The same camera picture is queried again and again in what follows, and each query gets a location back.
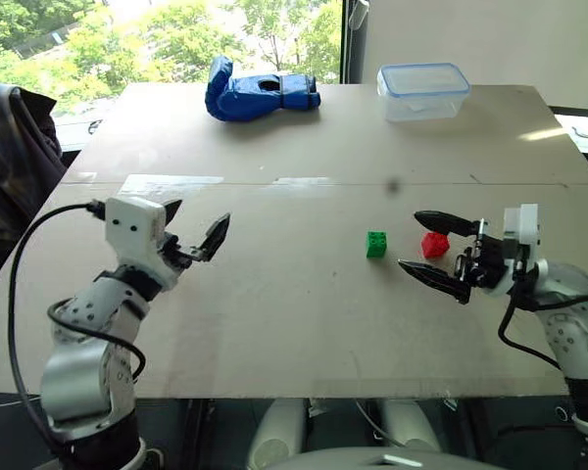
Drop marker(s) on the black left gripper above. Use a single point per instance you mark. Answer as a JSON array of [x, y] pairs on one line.
[[176, 252]]

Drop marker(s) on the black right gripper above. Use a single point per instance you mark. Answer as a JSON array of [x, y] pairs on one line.
[[490, 259]]

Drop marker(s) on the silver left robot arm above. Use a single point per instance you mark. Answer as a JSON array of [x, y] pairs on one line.
[[73, 372]]

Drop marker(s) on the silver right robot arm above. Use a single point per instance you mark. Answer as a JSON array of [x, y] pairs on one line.
[[568, 313]]

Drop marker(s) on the red toy brick cube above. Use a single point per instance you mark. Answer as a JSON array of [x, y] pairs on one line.
[[434, 245]]

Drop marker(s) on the green toy brick cube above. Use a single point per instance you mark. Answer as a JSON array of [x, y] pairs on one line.
[[376, 245]]

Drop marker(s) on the blue boxing glove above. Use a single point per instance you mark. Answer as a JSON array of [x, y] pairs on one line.
[[259, 98]]

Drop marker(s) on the clear plastic container blue rim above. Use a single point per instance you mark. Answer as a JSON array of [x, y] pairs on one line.
[[421, 95]]

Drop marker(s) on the white rounded robot leg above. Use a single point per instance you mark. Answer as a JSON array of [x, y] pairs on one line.
[[274, 433], [407, 425]]

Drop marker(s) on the dark jacket on chair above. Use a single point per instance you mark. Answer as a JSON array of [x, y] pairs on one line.
[[14, 161]]

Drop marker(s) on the silver robot torso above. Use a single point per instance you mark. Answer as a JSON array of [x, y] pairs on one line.
[[372, 461]]

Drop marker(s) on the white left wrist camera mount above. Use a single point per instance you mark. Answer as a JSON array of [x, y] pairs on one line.
[[132, 222]]

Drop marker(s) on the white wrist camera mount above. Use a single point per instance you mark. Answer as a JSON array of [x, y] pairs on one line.
[[523, 227], [132, 222]]

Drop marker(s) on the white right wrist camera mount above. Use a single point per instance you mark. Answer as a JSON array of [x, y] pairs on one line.
[[523, 227]]

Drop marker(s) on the black window frame post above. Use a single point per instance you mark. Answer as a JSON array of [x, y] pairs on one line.
[[352, 44]]

